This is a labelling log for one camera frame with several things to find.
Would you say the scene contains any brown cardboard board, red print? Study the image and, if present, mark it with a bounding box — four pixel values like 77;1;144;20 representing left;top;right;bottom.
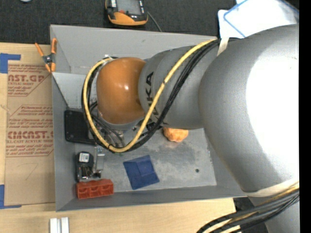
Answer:
0;42;57;209

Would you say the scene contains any black and silver small device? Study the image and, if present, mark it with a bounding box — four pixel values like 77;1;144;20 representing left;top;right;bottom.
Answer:
76;151;95;182

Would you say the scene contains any red toy brick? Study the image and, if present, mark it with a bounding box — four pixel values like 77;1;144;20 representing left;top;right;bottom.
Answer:
75;178;115;200

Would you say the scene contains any grey metal bin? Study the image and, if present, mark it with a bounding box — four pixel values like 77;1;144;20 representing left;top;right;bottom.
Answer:
50;24;249;213

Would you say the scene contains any orange toy fruit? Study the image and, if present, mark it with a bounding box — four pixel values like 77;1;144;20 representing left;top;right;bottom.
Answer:
162;127;190;143

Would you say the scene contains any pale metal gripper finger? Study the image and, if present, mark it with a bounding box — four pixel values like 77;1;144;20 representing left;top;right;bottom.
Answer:
93;146;106;179

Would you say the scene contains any black flat square pad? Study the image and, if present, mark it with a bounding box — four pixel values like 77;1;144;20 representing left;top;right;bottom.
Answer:
64;109;98;146

